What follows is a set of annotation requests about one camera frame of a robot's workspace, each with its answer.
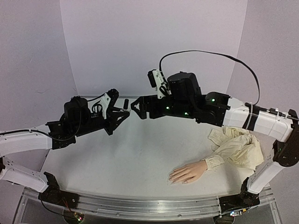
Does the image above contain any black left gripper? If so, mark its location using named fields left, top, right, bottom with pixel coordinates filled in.
left=74, top=108, right=130, bottom=138

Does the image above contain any black nail polish brush cap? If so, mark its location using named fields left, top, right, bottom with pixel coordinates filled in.
left=124, top=99, right=129, bottom=109

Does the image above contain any clear nail polish bottle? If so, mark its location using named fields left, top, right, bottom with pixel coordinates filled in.
left=120, top=108, right=131, bottom=113

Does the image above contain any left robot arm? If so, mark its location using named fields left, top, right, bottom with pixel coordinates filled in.
left=0, top=93, right=130, bottom=204

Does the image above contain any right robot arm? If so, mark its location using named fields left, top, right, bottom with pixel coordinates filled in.
left=131, top=70, right=299, bottom=194

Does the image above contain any mannequin hand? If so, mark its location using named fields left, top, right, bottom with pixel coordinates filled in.
left=169, top=160, right=207, bottom=184

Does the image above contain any cream cloth sleeve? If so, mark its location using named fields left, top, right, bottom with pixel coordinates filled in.
left=204, top=126, right=264, bottom=171

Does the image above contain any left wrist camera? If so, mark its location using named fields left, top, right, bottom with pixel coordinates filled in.
left=99, top=89, right=119, bottom=119

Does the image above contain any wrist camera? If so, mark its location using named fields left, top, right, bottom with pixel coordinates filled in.
left=99, top=89, right=119, bottom=119
left=148, top=70, right=171, bottom=99

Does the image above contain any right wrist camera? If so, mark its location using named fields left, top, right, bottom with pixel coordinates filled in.
left=148, top=70, right=171, bottom=99

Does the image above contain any black left camera cable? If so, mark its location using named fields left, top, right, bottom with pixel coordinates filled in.
left=0, top=94, right=108, bottom=143

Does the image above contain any black camera cable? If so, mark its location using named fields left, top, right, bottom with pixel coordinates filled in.
left=158, top=51, right=261, bottom=105
left=0, top=94, right=108, bottom=143

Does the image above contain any black right camera cable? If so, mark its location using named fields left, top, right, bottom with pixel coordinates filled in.
left=158, top=51, right=261, bottom=105

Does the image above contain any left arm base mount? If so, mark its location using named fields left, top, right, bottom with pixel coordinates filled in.
left=38, top=172, right=79, bottom=209

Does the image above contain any aluminium front rail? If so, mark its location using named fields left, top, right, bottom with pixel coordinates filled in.
left=14, top=186, right=281, bottom=224

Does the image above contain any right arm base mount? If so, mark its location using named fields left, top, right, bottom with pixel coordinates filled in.
left=219, top=177, right=260, bottom=214

